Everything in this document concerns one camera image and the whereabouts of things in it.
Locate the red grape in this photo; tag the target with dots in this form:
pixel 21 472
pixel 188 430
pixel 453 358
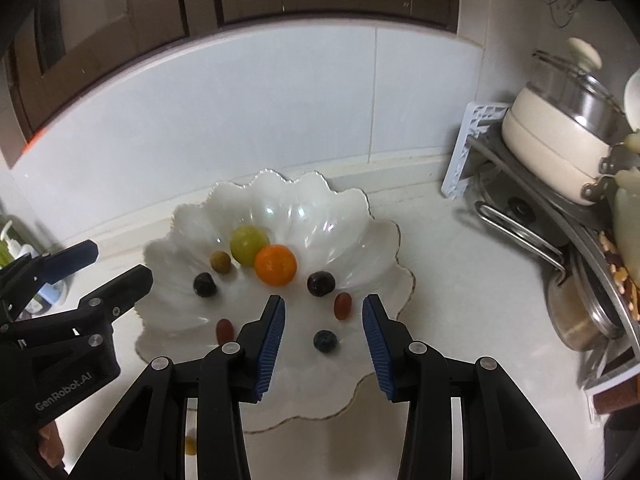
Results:
pixel 224 330
pixel 342 306

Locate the patterned shelf mat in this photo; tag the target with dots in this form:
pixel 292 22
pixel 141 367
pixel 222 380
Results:
pixel 620 270

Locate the white pump bottle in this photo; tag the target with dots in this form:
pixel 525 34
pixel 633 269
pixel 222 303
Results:
pixel 17 250

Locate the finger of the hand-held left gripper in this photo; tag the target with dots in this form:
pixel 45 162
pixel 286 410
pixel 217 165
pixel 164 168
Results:
pixel 70 260
pixel 115 292

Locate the red sauce jar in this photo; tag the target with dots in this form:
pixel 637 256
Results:
pixel 615 400

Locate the person's left hand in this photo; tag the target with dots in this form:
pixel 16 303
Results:
pixel 50 445

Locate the orange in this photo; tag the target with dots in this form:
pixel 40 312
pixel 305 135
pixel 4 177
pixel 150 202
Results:
pixel 275 265

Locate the steel pot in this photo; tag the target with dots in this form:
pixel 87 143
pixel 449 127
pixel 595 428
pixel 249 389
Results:
pixel 580 310

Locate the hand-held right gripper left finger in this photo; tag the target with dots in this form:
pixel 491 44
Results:
pixel 270 350

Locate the brown wooden window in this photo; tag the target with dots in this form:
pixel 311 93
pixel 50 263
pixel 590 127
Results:
pixel 200 0

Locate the steel pan lid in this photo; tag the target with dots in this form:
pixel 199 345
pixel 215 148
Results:
pixel 520 215

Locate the green round fruit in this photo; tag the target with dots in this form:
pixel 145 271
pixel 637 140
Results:
pixel 245 240

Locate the white scalloped bowl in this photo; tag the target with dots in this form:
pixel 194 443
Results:
pixel 310 220

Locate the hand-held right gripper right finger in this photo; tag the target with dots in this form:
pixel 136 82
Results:
pixel 377 350

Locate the cream pot with lid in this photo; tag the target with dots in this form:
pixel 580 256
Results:
pixel 560 125

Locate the blueberry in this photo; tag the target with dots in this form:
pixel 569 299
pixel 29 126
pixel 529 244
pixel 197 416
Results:
pixel 325 341

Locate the dark purple grape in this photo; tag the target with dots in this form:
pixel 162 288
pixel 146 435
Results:
pixel 205 285
pixel 320 283

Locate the green dish soap bottle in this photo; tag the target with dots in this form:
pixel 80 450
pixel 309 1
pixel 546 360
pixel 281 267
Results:
pixel 4 255

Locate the cream kettle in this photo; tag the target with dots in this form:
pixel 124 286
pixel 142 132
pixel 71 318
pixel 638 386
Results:
pixel 627 220

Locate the brown longan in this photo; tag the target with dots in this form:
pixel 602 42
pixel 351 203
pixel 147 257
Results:
pixel 220 261

